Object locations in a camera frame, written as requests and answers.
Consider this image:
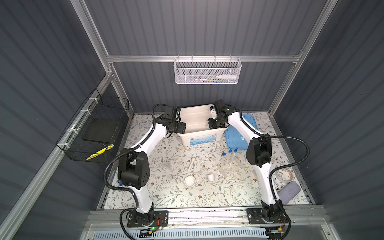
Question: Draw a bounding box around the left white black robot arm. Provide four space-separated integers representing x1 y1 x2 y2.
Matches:
118 104 186 226

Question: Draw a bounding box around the white bottle in basket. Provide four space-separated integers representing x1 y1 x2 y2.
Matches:
216 75 238 81

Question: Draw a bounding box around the grey cloth roll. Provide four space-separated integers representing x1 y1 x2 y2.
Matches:
278 182 301 205

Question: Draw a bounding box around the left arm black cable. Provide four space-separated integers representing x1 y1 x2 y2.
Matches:
103 103 169 240

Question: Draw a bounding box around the small white ceramic crucible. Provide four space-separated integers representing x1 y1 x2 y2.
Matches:
207 174 217 183

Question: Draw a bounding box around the white plastic storage bin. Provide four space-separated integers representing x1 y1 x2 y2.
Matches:
178 104 229 147

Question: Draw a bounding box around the blue plastic bin lid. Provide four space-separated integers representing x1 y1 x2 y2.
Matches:
225 114 258 151

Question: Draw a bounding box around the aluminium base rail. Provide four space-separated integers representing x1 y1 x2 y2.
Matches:
84 205 330 231

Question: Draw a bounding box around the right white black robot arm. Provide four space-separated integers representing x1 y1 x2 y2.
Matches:
208 100 283 224

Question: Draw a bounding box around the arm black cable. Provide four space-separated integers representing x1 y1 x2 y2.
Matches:
103 103 169 240
238 109 310 240

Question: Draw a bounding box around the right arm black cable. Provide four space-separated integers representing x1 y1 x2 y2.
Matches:
238 109 310 240

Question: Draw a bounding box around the white wire mesh basket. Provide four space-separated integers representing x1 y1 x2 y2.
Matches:
173 57 242 85

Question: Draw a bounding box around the black wire wall basket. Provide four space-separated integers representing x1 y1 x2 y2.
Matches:
56 90 130 164

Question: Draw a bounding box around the white ceramic mortar bowl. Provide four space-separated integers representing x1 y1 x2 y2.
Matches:
184 176 196 188

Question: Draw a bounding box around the clear plastic well plate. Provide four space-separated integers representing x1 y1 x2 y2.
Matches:
219 158 249 179

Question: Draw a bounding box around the floral patterned table mat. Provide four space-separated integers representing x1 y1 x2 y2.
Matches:
103 112 310 210

